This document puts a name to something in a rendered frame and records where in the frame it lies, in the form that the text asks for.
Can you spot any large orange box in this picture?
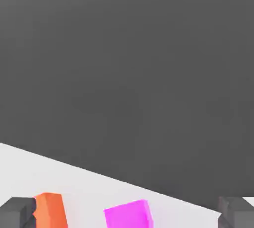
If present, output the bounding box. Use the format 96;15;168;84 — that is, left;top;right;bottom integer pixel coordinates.
32;192;69;228

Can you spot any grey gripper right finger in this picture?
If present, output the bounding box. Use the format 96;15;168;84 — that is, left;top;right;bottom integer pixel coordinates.
217;196;254;228

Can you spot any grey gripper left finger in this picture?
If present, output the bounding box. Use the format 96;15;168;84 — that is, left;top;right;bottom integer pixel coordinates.
0;197;37;228

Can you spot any small magenta cube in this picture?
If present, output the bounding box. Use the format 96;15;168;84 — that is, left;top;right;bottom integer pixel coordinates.
103;199;154;228

